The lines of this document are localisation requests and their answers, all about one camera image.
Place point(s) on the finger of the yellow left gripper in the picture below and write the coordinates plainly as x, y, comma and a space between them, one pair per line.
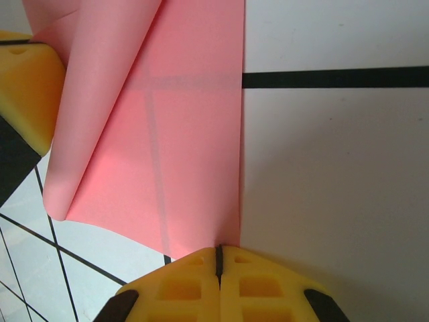
27, 94
13, 36

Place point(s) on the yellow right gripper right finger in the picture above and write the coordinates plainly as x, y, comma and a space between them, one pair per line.
268, 295

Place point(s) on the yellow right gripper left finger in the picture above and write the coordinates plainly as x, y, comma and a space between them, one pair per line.
181, 295

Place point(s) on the pink cloth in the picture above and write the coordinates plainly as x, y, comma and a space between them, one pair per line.
187, 134

